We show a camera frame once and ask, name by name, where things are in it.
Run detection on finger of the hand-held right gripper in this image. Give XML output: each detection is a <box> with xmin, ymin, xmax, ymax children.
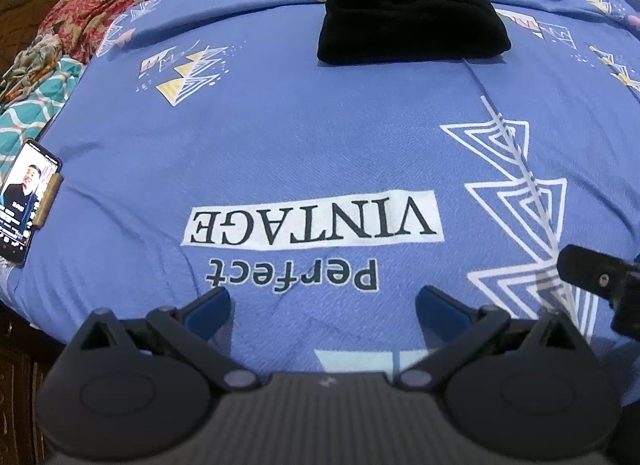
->
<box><xmin>556</xmin><ymin>244</ymin><xmax>640</xmax><ymax>341</ymax></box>

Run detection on red floral blanket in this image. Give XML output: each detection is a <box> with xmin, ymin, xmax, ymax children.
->
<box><xmin>39</xmin><ymin>0</ymin><xmax>212</xmax><ymax>64</ymax></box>

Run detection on blue printed bedsheet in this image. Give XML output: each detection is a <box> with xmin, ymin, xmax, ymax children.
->
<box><xmin>0</xmin><ymin>0</ymin><xmax>640</xmax><ymax>382</ymax></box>

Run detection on teal patterned cloth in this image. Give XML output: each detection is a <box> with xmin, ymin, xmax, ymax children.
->
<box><xmin>0</xmin><ymin>58</ymin><xmax>84</xmax><ymax>181</ymax></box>

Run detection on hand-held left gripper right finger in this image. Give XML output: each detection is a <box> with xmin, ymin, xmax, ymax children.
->
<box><xmin>399</xmin><ymin>285</ymin><xmax>576</xmax><ymax>391</ymax></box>

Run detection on black pants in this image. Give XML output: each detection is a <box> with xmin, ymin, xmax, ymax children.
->
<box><xmin>316</xmin><ymin>0</ymin><xmax>512</xmax><ymax>67</ymax></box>

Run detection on black smartphone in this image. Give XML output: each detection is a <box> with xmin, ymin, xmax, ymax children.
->
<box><xmin>0</xmin><ymin>138</ymin><xmax>63</xmax><ymax>266</ymax></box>

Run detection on wooden phone stand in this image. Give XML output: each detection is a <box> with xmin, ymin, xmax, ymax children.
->
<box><xmin>39</xmin><ymin>174</ymin><xmax>62</xmax><ymax>227</ymax></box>

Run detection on grey floral crumpled cloth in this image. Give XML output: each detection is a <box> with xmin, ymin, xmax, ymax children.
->
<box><xmin>0</xmin><ymin>32</ymin><xmax>67</xmax><ymax>107</ymax></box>

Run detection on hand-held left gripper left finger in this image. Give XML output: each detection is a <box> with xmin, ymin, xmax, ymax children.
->
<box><xmin>67</xmin><ymin>287</ymin><xmax>261</xmax><ymax>391</ymax></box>

